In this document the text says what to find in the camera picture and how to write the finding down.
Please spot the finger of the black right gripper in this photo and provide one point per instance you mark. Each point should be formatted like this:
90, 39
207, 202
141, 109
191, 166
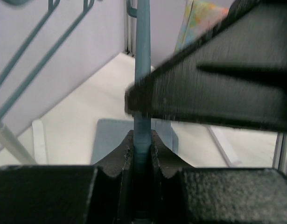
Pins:
234, 75

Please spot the white metal clothes rack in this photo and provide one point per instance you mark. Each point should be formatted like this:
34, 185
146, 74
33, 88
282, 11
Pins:
12, 144

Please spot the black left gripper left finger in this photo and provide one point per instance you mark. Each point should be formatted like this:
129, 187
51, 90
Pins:
92, 194

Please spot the pastel floral hanging cloth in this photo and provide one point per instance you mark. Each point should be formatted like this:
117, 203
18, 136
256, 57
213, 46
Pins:
199, 16

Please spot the light blue denim skirt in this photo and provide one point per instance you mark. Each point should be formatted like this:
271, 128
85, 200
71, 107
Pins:
111, 132

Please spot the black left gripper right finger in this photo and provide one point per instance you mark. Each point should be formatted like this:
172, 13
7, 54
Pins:
187, 195

